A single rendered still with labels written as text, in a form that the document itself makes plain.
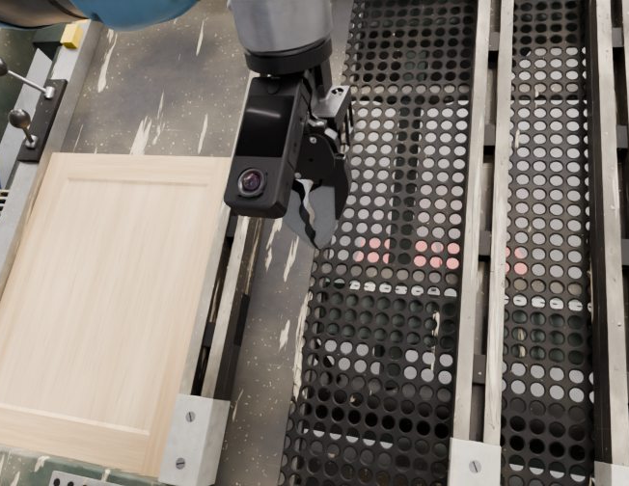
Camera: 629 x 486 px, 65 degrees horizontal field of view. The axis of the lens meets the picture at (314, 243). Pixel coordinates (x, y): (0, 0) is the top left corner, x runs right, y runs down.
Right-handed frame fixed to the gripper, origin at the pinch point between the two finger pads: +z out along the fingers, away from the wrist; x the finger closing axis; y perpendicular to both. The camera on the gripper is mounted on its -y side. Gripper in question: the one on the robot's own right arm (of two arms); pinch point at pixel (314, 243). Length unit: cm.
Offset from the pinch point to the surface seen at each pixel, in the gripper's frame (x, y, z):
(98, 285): 50, 12, 27
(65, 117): 71, 43, 9
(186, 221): 35.3, 24.9, 20.8
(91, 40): 71, 61, 0
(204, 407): 20.6, -5.0, 31.1
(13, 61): 95, 59, 3
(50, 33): 91, 70, 0
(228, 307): 20.4, 8.6, 23.8
